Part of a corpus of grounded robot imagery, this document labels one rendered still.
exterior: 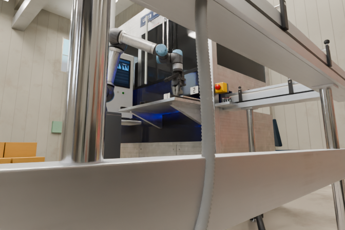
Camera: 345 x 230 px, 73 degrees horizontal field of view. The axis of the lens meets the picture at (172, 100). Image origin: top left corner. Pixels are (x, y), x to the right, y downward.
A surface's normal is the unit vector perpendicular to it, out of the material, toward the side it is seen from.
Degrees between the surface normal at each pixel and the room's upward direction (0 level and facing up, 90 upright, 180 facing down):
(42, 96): 90
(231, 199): 90
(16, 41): 90
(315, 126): 90
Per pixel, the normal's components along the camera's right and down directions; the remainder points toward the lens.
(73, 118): -0.13, -0.19
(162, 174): 0.68, -0.14
